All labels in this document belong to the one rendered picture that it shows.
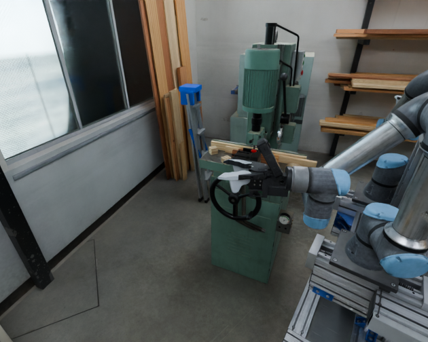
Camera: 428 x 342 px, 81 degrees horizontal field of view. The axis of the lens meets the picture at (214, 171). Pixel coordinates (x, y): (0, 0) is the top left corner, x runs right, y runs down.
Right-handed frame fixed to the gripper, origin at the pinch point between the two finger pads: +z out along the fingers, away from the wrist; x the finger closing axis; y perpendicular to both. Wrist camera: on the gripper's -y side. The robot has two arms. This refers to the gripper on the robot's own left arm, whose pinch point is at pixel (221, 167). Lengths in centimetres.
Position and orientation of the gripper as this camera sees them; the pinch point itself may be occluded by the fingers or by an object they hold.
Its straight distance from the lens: 74.3
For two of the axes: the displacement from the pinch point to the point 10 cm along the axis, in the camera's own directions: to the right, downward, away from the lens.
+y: -0.2, 9.3, 3.7
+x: 1.5, -3.6, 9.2
